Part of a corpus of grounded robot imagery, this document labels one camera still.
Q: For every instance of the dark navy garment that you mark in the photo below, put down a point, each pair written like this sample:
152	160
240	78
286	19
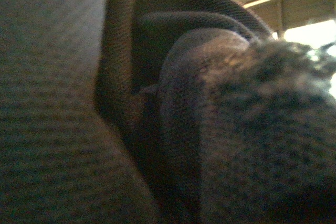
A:
65	66

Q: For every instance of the grey fuzzy cloth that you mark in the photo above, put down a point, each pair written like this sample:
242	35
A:
248	128

